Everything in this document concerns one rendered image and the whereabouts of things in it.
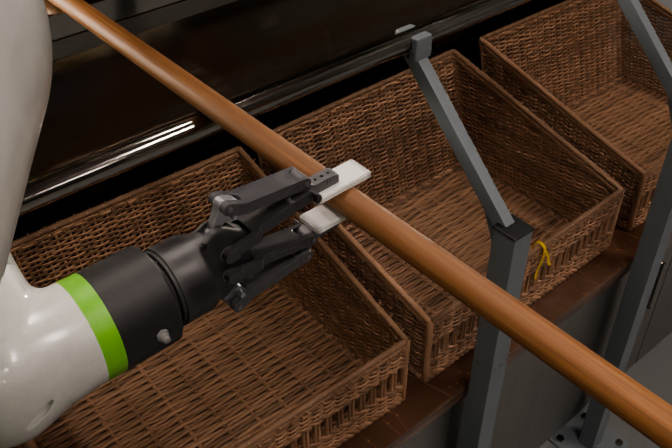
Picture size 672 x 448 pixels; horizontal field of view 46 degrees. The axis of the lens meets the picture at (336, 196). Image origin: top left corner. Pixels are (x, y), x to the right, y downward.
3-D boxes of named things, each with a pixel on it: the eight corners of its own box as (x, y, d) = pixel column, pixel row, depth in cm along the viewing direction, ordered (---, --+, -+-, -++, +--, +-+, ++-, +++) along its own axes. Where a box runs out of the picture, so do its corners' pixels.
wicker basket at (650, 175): (461, 137, 198) (473, 35, 181) (600, 67, 226) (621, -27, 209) (629, 236, 168) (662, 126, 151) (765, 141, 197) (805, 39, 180)
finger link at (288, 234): (229, 274, 72) (228, 286, 72) (323, 237, 79) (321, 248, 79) (204, 251, 74) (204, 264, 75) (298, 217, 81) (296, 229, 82)
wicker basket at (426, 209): (255, 247, 166) (246, 135, 149) (443, 146, 195) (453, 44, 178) (424, 390, 137) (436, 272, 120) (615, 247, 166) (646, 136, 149)
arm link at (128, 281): (140, 398, 66) (122, 321, 60) (75, 319, 73) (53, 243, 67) (202, 360, 69) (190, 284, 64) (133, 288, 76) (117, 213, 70)
